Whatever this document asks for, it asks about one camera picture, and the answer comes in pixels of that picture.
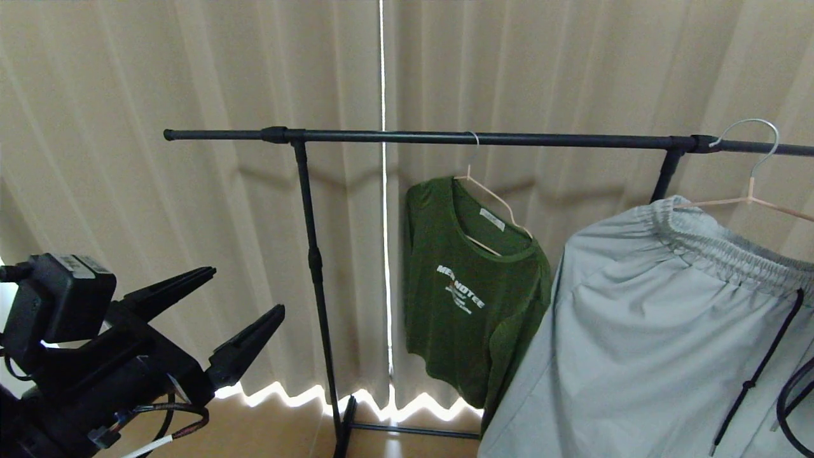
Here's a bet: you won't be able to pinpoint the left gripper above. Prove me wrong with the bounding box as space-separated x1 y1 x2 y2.
25 267 286 446

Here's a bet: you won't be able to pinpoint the green long-sleeved shirt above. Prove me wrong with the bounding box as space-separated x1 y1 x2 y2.
403 176 553 410

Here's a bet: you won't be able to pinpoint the pink clothes hanger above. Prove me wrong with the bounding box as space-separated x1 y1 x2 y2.
453 132 535 256
690 118 814 223

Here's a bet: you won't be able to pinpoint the pale grey shorts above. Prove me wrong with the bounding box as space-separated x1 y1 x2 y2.
477 195 814 458

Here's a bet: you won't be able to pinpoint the black clothes rack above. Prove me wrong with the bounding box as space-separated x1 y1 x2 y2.
163 126 814 458

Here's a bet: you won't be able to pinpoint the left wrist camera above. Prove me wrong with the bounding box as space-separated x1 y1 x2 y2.
0 253 118 357

